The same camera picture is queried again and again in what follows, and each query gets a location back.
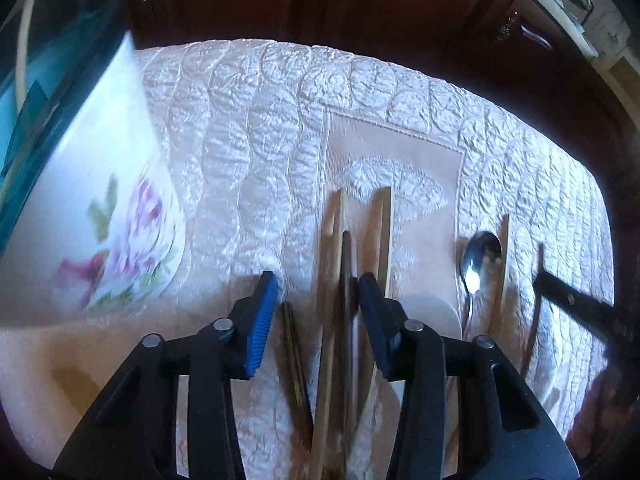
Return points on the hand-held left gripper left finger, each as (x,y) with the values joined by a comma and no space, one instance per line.
(260,322)

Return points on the white ceramic soup spoon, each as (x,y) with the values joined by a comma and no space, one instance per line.
(432,316)

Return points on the white floral ceramic cup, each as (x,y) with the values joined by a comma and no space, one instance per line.
(95,170)

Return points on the dark brown chopstick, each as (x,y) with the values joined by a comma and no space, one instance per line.
(346,310)

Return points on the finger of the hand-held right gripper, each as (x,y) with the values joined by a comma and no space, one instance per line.
(575,307)

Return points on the cream quilted tablecloth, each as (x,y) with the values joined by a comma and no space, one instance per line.
(240,150)

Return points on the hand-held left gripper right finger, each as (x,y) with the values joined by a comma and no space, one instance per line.
(374,322)

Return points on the thin brown chopstick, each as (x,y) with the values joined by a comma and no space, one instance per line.
(535,320)

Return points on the dark patterned chopstick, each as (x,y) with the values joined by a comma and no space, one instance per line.
(295,360)

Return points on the white counter ledge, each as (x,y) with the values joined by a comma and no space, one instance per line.
(607,30)

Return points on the light wooden chopstick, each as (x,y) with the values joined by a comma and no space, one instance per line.
(365,375)
(502,270)
(384,240)
(330,340)

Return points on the metal spoon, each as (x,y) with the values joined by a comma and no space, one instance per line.
(480,260)

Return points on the dark wooden cabinet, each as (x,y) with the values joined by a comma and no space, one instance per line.
(400,5)

